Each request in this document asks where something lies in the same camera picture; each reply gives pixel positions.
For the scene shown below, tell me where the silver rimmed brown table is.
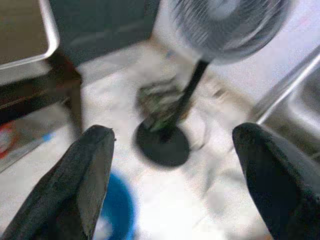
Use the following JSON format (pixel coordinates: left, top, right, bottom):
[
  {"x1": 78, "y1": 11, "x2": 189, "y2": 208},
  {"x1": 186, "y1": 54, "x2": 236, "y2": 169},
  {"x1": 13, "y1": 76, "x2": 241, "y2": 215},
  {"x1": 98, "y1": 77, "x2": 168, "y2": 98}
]
[{"x1": 0, "y1": 0, "x2": 83, "y2": 126}]

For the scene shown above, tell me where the blue plastic bucket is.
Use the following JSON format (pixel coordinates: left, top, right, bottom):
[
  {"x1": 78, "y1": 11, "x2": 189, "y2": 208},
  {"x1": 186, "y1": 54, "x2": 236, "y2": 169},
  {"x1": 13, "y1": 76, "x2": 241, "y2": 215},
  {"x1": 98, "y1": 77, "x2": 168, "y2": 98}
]
[{"x1": 93, "y1": 172, "x2": 137, "y2": 240}]

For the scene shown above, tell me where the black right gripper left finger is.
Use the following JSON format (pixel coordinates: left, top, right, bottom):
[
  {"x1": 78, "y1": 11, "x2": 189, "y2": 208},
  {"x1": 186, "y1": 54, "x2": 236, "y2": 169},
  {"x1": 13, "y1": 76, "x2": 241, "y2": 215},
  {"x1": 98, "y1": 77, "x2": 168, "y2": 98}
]
[{"x1": 0, "y1": 124, "x2": 116, "y2": 240}]

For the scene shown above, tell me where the black standing fan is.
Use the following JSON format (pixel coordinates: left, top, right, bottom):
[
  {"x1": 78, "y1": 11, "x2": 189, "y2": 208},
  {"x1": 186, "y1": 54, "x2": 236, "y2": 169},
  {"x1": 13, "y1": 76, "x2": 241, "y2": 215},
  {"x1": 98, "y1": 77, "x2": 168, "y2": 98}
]
[{"x1": 133, "y1": 0, "x2": 295, "y2": 168}]

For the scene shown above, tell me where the silver metal frame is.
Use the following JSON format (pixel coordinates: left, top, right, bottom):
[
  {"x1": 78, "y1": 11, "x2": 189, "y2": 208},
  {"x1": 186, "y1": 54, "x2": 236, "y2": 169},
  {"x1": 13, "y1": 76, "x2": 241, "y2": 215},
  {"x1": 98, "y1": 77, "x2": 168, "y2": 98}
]
[{"x1": 249, "y1": 44, "x2": 320, "y2": 161}]

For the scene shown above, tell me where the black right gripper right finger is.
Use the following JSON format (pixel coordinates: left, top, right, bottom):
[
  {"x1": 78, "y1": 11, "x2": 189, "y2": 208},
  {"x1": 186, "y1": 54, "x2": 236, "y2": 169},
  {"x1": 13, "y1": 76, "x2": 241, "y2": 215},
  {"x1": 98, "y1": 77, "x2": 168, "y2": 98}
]
[{"x1": 231, "y1": 122, "x2": 320, "y2": 240}]

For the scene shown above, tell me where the dark grey cabinet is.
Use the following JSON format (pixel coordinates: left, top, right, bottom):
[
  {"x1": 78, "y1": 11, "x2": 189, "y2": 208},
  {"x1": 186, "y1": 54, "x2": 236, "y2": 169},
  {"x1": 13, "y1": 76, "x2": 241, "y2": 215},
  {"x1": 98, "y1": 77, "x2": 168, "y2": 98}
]
[{"x1": 49, "y1": 0, "x2": 163, "y2": 63}]

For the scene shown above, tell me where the red white package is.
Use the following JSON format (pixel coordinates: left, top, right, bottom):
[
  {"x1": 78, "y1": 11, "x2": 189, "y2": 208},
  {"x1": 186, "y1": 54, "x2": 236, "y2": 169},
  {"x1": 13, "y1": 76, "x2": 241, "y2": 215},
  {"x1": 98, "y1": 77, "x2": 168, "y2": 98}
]
[{"x1": 0, "y1": 122, "x2": 25, "y2": 161}]

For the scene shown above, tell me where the crumpled grey green rubbish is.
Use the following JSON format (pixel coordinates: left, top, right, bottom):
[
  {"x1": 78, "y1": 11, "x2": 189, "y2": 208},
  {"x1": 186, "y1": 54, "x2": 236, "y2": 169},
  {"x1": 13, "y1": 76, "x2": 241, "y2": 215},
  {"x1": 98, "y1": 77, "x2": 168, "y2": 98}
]
[{"x1": 136, "y1": 79, "x2": 191, "y2": 131}]

